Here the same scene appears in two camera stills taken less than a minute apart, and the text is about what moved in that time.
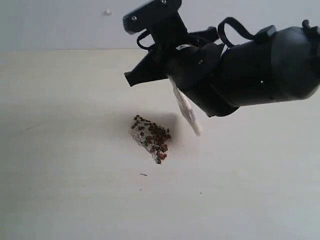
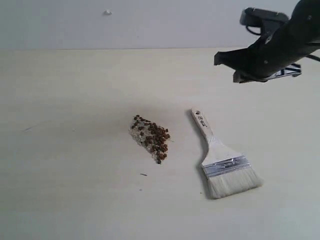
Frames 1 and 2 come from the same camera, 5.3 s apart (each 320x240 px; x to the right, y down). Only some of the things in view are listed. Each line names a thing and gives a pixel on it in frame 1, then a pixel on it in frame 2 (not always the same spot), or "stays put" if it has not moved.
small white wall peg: (107, 11) stays put
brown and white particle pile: (151, 136) stays put
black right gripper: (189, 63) → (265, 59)
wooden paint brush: (186, 107) → (229, 173)
